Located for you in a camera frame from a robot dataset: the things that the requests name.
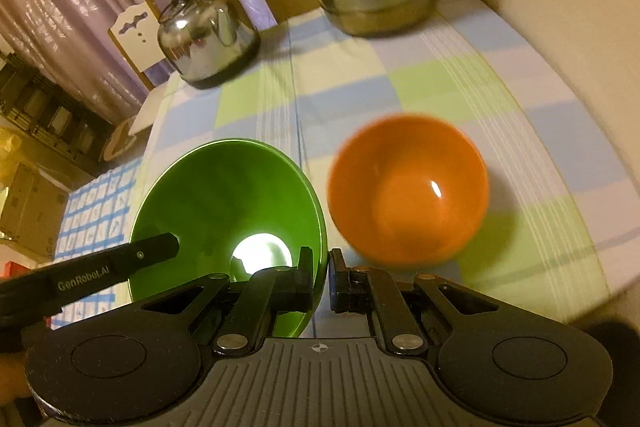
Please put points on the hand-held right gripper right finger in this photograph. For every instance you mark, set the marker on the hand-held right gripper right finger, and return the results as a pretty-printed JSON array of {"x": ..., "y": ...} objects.
[{"x": 336, "y": 282}]

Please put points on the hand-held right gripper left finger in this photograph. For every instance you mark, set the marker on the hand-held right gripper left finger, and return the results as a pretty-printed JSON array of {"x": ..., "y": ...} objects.
[{"x": 304, "y": 279}]

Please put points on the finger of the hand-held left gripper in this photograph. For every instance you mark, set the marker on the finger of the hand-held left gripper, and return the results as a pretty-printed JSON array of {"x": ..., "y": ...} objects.
[{"x": 150, "y": 252}]

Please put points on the large green plastic bowl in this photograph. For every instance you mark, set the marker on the large green plastic bowl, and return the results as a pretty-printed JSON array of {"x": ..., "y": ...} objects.
[{"x": 220, "y": 197}]

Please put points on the blue and white patterned mat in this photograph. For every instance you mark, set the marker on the blue and white patterned mat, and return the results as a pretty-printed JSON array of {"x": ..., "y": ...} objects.
[{"x": 95, "y": 212}]

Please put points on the cardboard box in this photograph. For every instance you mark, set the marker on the cardboard box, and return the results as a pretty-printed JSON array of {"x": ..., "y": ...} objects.
[{"x": 30, "y": 207}]

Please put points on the orange plastic bowl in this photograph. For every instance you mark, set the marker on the orange plastic bowl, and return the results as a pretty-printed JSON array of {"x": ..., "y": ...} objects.
[{"x": 407, "y": 192}]

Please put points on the yellow plastic container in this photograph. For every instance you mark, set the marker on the yellow plastic container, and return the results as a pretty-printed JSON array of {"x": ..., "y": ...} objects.
[{"x": 10, "y": 147}]

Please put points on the dark shelf rack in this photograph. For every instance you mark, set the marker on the dark shelf rack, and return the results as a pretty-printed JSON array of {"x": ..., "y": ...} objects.
[{"x": 45, "y": 112}]

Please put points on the white wooden chair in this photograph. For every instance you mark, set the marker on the white wooden chair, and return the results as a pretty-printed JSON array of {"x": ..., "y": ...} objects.
[{"x": 137, "y": 34}]

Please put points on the stainless steel kettle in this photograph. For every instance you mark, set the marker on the stainless steel kettle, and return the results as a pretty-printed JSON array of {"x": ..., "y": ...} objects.
[{"x": 207, "y": 37}]

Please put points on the checkered pastel tablecloth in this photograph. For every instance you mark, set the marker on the checkered pastel tablecloth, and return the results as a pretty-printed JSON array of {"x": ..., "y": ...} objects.
[{"x": 440, "y": 82}]

